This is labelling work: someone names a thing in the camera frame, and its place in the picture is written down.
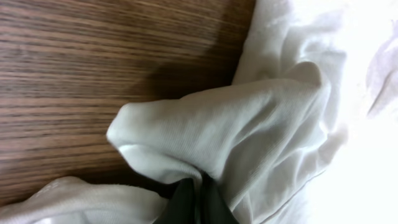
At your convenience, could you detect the white t-shirt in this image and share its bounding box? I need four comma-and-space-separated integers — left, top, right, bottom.
1, 1, 397, 223

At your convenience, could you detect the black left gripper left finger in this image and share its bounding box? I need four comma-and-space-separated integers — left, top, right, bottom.
154, 179, 195, 224

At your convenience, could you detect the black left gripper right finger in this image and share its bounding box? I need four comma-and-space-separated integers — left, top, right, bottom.
200, 174, 239, 224

